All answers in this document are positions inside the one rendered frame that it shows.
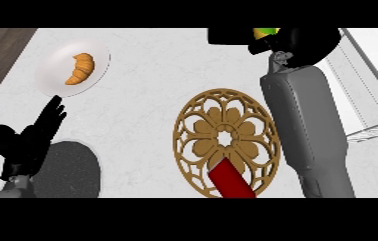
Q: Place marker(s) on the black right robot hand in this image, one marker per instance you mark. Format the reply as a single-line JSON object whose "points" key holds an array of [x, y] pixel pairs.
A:
{"points": [[310, 46]]}

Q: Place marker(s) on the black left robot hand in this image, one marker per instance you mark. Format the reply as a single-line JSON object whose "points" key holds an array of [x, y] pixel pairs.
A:
{"points": [[34, 141]]}

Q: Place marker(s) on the yellow green lemon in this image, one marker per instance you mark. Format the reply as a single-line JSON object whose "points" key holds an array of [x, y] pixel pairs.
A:
{"points": [[264, 32]]}

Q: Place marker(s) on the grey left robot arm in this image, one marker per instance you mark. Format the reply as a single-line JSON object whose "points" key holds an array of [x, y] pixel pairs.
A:
{"points": [[12, 189]]}

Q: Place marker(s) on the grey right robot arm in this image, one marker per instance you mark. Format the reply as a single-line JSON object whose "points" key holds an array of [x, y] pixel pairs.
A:
{"points": [[304, 125]]}

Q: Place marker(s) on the brown ornate round placemat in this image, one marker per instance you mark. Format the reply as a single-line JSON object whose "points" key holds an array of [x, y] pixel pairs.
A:
{"points": [[223, 125]]}

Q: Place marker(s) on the dark grey round mat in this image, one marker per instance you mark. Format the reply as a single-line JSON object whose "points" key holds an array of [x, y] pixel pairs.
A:
{"points": [[71, 171]]}

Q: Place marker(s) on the white round plate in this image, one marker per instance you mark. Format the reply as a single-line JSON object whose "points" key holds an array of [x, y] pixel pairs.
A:
{"points": [[59, 68]]}

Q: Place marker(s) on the golden brown croissant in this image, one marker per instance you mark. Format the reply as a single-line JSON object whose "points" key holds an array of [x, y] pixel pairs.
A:
{"points": [[82, 68]]}

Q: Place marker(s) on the dark red box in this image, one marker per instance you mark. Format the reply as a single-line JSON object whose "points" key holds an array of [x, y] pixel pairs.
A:
{"points": [[230, 181]]}

